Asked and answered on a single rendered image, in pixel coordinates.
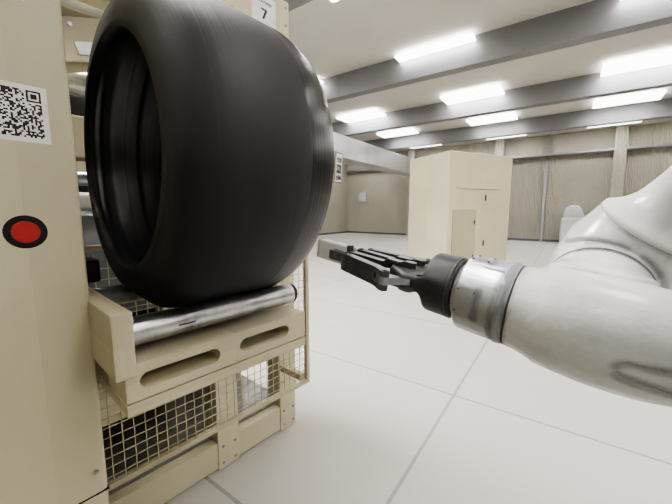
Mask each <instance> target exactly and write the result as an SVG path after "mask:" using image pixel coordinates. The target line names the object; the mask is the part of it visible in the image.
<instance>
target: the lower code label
mask: <svg viewBox="0 0 672 504"><path fill-rule="evenodd" d="M0 139H6V140H15V141H24V142H32V143H41V144H50V145H52V143H51V134H50V124H49V115H48V106H47V96H46V89H43V88H38V87H33V86H28V85H24V84H19V83H14V82H9V81H5V80H0Z"/></svg>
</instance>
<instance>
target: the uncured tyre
mask: <svg viewBox="0 0 672 504"><path fill-rule="evenodd" d="M84 150H85V164H86V174H87V183H88V190H89V196H90V202H91V207H92V212H93V217H94V221H95V225H96V229H97V233H98V236H99V239H100V242H101V245H102V248H103V251H104V253H105V256H106V258H107V261H108V263H109V265H110V267H111V269H112V270H113V272H114V274H115V275H116V277H117V278H118V280H119V281H120V282H121V283H122V285H123V286H124V287H126V288H127V289H128V290H130V291H131V292H133V293H135V294H136V295H138V296H140V297H141V298H143V299H145V300H147V301H148V302H150V303H152V304H154V305H156V306H159V307H168V308H177V307H182V306H186V305H191V304H195V303H200V302H205V301H209V300H214V299H218V298H223V297H228V296H232V295H237V294H241V293H246V292H251V291H255V290H260V289H264V288H269V287H272V286H274V285H276V284H277V283H279V282H281V281H282V280H284V279H286V278H287V277H288V276H290V275H291V274H292V273H293V272H294V271H295V270H296V269H297V268H298V267H299V266H300V265H301V264H302V263H303V261H304V260H305V259H306V257H307V256H308V254H309V253H310V251H311V250H312V248H313V246H314V244H315V242H316V240H317V238H318V236H319V234H320V231H321V229H322V226H323V223H324V220H325V217H326V214H327V210H328V206H329V202H330V197H331V191H332V185H333V175H334V137H333V128H332V122H331V116H330V111H329V107H328V103H327V100H326V96H325V93H324V91H323V88H322V85H321V83H320V81H319V79H318V76H317V74H316V73H315V71H314V69H313V67H312V66H311V64H310V63H309V61H308V60H307V59H306V57H305V56H304V55H303V54H302V53H301V52H300V51H299V49H298V48H297V47H296V46H295V45H294V44H293V43H292V42H291V41H290V40H289V39H288V38H287V37H286V36H284V35H283V34H282V33H280V32H279V31H277V30H275V29H274V28H272V27H270V26H268V25H266V24H264V23H262V22H260V21H258V20H256V19H254V18H253V17H251V16H249V15H247V14H245V13H243V12H241V11H239V10H237V9H235V8H233V7H232V6H230V5H228V4H226V3H224V2H222V1H220V0H111V1H110V2H109V4H108V5H107V7H106V9H105V10H104V12H103V14H102V16H101V19H100V21H99V24H98V26H97V29H96V32H95V36H94V39H93V43H92V47H91V52H90V57H89V63H88V69H87V77H86V86H85V100H84ZM236 291H239V292H236ZM232 292H234V293H232ZM227 293H230V294H227ZM222 294H225V295H222ZM217 295H220V296H217ZM212 296H215V297H212ZM208 297H211V298H208ZM205 298H206V299H205Z"/></svg>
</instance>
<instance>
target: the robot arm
mask: <svg viewBox="0 0 672 504"><path fill-rule="evenodd" d="M317 257H320V258H323V259H326V260H329V261H332V262H335V263H338V264H341V270H343V271H345V272H347V273H349V274H351V275H353V276H355V277H357V278H360V279H362V280H364V281H366V282H368V283H370V284H372V285H373V286H375V287H376V288H377V289H378V290H380V291H387V289H388V285H391V286H394V287H397V288H398V289H399V290H401V291H404V292H407V293H412V292H416V293H417V294H418V295H419V297H420V302H421V305H422V306H423V308H424V309H426V310H428V311H431V312H433V313H436V314H439V315H442V316H444V317H447V318H452V321H453V324H454V325H455V326H456V327H457V328H460V329H462V330H465V331H468V332H470V333H473V334H476V335H478V336H481V337H484V338H486V339H489V340H491V341H492V342H494V343H497V344H499V343H500V344H502V345H504V346H507V347H509V348H511V349H513V350H515V351H517V352H518V353H520V354H522V355H523V356H524V357H526V358H527V359H528V360H530V361H531V362H533V363H535V364H537V365H539V366H541V367H543V368H545V369H548V370H550V371H552V372H554V373H557V374H559V375H562V376H564V377H566V378H569V379H571V380H574V381H576V382H579V383H582V384H585V385H587V386H590V387H593V388H596V389H599V390H602V391H605V392H608V393H612V394H615V395H618V396H622V397H626V398H630V399H633V400H637V401H641V402H645V403H650V404H654V405H659V406H665V407H671V408H672V290H671V289H672V166H670V167H669V168H668V169H667V170H666V171H664V172H663V173H662V174H661V175H660V176H658V177H657V178H656V179H655V180H653V181H652V182H651V183H650V184H648V185H647V186H645V187H644V188H642V189H641V190H639V191H637V192H635V193H633V194H630V195H627V196H623V197H615V198H607V199H606V200H604V201H603V202H602V203H601V204H600V205H599V206H597V207H596V208H595V209H594V210H592V211H591V212H590V213H589V214H587V215H586V216H585V217H583V218H582V219H581V220H579V221H578V222H576V223H575V224H574V225H573V226H572V227H571V228H570V230H569V231H568V233H567V234H566V235H565V236H564V238H563V239H562V240H561V241H560V243H559V244H558V246H557V247H556V249H555V251H554V252H553V254H552V256H551V258H550V260H549V262H548V265H546V266H545V267H533V266H527V265H522V264H521V263H517V262H515V263H513V262H508V261H504V260H499V259H496V258H494V259H492V258H487V257H483V256H481V255H479V256H475V257H472V258H470V259H469V260H468V259H467V258H463V257H459V256H455V255H451V254H446V253H439V254H437V255H435V256H434V257H433V258H432V259H429V258H419V257H413V256H408V255H403V254H398V253H393V252H388V251H383V250H378V249H373V248H368V250H366V249H363V248H358V250H357V248H356V247H355V246H354V245H347V244H343V243H340V242H336V241H332V240H329V239H325V238H322V239H318V248H317Z"/></svg>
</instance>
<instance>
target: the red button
mask: <svg viewBox="0 0 672 504"><path fill-rule="evenodd" d="M40 234H41V231H40V228H39V227H38V226H37V225H36V224H34V223H32V222H29V221H21V222H18V223H16V224H14V225H13V226H12V228H11V235H12V237H13V238H14V239H15V240H17V241H19V242H22V243H30V242H34V241H36V240H37V239H38V238H39V237H40Z"/></svg>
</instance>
